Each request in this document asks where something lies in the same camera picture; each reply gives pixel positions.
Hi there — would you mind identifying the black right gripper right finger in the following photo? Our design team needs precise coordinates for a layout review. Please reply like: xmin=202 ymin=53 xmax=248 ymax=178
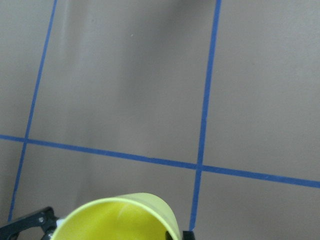
xmin=182 ymin=230 xmax=195 ymax=240

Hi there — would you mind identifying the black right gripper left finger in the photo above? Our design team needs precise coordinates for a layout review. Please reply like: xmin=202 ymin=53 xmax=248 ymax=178
xmin=0 ymin=206 xmax=58 ymax=240

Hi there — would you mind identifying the yellow plastic cup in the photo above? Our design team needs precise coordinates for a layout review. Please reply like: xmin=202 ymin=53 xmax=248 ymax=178
xmin=52 ymin=192 xmax=183 ymax=240

